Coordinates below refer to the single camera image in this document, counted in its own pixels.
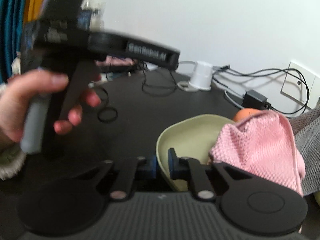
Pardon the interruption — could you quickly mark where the green bowl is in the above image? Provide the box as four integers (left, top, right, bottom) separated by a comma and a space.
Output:
313, 191, 320, 206
156, 114, 234, 191

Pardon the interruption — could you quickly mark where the pink waffle cloth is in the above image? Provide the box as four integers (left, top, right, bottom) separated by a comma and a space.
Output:
209, 111, 306, 195

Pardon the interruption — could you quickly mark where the orange container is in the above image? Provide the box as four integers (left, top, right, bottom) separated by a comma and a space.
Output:
233, 108, 261, 122

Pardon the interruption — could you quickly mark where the left hand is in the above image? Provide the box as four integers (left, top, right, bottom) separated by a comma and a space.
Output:
0, 69, 102, 144

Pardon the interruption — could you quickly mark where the blue curtain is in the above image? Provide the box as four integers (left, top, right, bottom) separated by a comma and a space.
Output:
1, 0, 26, 81

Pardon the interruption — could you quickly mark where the white paper cup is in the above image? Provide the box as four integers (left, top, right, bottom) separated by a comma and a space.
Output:
188, 61, 213, 91

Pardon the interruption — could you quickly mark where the black power adapter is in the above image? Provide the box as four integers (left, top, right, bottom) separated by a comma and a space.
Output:
241, 89, 271, 110

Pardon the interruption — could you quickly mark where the grey waffle cloth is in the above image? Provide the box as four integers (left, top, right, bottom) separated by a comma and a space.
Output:
289, 107, 320, 195

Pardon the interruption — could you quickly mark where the black cable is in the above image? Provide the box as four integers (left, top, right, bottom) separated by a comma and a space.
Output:
212, 64, 311, 116

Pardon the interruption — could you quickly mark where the white wall socket strip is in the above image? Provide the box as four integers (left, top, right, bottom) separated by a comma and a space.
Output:
281, 60, 319, 109

